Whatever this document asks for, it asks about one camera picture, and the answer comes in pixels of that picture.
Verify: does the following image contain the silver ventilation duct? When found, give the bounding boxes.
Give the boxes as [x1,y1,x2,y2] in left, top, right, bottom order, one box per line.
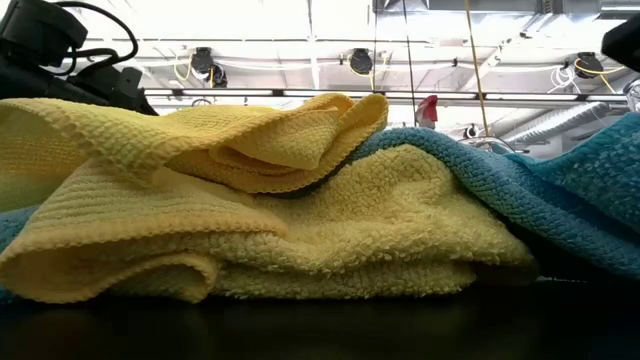
[492,102,624,147]

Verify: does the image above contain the yellow fluffy microfiber towel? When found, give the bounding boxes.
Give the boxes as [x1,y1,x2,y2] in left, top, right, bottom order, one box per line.
[0,143,540,305]

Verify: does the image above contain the black ceiling cable reel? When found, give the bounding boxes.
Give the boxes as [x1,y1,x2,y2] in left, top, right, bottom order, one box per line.
[573,51,605,80]
[189,46,216,76]
[208,63,229,89]
[348,47,375,76]

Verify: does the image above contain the yellow hanging cable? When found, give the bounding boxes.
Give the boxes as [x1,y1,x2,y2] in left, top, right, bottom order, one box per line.
[463,0,491,138]

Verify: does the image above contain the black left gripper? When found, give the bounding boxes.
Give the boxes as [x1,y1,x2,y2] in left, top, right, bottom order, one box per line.
[68,64,160,117]

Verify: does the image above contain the yellow waffle microfiber towel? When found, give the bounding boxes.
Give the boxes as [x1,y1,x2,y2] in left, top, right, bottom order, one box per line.
[0,92,390,211]

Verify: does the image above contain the light blue microfiber towel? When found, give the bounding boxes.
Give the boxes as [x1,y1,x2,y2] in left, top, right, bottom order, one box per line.
[0,112,640,304]

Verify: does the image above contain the long horizontal ceiling rail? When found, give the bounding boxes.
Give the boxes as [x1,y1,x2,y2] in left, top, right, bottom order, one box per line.
[142,87,630,101]

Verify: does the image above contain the clear spray bottle red trigger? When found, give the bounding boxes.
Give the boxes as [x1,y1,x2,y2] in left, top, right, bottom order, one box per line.
[414,93,440,131]

